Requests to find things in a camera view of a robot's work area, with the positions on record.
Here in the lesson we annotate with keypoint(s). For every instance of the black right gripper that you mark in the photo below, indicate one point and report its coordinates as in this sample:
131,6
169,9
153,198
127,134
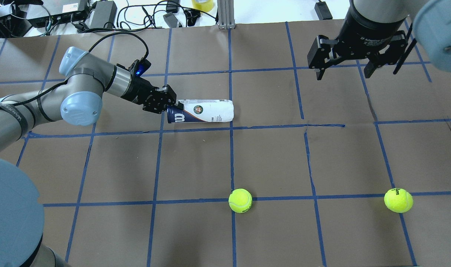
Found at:
366,27

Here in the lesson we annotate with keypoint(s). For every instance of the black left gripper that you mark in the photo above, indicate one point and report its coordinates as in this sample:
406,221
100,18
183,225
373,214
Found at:
135,92

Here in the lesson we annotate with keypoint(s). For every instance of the white blue tennis ball can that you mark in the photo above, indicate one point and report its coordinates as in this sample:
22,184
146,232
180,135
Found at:
201,111

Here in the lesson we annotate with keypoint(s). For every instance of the yellow tennis ball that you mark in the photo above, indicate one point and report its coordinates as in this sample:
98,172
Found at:
398,200
240,200

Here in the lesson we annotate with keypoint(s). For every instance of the black small power adapter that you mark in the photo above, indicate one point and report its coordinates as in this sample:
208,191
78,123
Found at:
322,10

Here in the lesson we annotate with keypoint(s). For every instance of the yellow tape roll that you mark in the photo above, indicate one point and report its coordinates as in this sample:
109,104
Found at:
203,5

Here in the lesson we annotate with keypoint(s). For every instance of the black power adapter brick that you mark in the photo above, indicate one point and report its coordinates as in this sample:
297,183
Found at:
103,14

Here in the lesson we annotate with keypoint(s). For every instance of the brown paper table cover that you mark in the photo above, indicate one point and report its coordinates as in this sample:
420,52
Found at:
414,110

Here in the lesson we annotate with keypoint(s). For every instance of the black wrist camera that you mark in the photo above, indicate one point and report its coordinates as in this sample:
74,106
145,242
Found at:
139,67

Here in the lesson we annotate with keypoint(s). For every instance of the aluminium frame post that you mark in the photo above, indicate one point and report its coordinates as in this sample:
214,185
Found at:
225,12

